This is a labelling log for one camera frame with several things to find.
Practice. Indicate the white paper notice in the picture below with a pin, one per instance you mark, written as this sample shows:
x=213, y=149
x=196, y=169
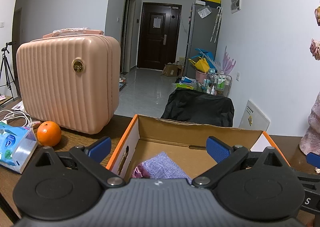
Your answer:
x=157, y=23

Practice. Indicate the hanging folded umbrella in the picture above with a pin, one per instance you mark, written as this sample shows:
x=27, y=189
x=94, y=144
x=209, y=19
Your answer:
x=217, y=24

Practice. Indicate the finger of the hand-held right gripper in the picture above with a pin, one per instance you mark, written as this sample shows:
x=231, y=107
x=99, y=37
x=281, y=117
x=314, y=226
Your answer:
x=313, y=160
x=307, y=178

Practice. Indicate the brown floor carton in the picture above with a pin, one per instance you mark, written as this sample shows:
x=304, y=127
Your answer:
x=172, y=70

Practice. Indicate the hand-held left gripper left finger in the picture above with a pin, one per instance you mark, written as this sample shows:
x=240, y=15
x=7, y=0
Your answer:
x=100, y=145

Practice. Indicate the red cardboard box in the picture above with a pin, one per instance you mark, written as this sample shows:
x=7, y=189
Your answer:
x=175, y=134

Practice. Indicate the dark entrance door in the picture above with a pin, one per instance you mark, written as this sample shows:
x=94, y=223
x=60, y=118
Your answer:
x=155, y=49

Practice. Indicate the side room door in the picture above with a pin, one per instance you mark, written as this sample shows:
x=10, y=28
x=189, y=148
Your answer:
x=127, y=37

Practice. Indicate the yellow bag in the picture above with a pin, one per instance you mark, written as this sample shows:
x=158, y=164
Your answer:
x=201, y=65

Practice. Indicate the clear plastic sleeve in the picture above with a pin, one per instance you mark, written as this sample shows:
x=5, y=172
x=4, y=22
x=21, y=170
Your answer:
x=203, y=12

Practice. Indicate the black tripod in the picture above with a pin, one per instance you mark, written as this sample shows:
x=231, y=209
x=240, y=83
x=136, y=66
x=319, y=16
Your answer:
x=5, y=49

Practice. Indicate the pink satin pouch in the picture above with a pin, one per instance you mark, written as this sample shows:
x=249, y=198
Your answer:
x=140, y=170

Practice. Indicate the mottled pink vase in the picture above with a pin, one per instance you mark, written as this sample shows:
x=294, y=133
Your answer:
x=312, y=129

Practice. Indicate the wall outlet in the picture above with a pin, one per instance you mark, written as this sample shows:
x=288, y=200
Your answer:
x=238, y=76

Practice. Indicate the blue tissue pack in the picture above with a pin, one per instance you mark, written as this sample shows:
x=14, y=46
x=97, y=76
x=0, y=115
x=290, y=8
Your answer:
x=12, y=142

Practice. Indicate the bunch of dried roses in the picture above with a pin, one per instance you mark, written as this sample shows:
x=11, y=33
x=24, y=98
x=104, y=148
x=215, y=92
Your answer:
x=315, y=48

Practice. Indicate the orange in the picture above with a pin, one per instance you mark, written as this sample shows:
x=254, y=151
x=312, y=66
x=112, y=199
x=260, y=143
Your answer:
x=49, y=133

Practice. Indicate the white board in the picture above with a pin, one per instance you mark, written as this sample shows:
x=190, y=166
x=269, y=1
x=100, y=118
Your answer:
x=255, y=119

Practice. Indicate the grey fridge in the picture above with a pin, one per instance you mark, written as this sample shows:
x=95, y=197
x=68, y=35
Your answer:
x=200, y=42

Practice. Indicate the purple wall decoration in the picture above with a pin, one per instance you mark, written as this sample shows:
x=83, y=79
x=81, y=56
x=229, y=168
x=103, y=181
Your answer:
x=228, y=63

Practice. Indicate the pink ribbed suitcase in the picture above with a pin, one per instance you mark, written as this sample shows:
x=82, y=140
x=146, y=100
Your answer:
x=67, y=84

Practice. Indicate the blue folded item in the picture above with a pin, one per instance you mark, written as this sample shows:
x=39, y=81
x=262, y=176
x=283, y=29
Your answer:
x=203, y=53

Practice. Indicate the white wall panel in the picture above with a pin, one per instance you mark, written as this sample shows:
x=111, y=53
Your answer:
x=235, y=1

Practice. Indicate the pink bucket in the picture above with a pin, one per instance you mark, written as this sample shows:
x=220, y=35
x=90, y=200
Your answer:
x=201, y=77

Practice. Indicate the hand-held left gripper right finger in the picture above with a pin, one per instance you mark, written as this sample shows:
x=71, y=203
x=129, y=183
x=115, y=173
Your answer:
x=220, y=150

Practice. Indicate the yellow black box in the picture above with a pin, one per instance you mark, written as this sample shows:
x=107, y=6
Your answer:
x=211, y=1

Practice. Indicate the floor packets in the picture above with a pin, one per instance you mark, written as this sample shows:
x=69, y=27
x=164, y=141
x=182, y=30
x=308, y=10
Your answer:
x=186, y=84

